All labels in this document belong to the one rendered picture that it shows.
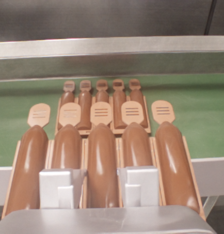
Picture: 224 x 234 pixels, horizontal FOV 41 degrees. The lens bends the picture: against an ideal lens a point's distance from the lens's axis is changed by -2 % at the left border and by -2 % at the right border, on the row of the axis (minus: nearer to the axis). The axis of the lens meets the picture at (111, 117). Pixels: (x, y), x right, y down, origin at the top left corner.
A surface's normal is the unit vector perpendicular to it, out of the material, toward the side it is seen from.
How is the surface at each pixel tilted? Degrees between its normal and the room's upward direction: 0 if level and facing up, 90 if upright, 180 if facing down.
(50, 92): 2
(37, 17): 90
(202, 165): 90
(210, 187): 90
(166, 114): 2
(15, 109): 2
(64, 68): 90
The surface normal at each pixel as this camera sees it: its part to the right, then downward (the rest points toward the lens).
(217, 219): 0.04, -0.71
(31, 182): 0.45, -0.64
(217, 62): 0.05, 0.70
